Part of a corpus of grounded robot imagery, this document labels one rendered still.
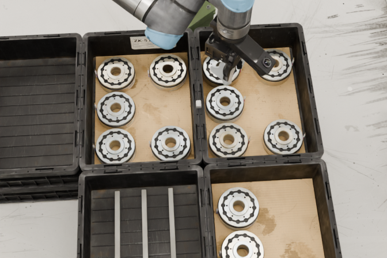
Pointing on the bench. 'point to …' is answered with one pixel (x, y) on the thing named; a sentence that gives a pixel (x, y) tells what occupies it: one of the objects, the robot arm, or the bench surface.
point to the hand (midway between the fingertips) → (234, 75)
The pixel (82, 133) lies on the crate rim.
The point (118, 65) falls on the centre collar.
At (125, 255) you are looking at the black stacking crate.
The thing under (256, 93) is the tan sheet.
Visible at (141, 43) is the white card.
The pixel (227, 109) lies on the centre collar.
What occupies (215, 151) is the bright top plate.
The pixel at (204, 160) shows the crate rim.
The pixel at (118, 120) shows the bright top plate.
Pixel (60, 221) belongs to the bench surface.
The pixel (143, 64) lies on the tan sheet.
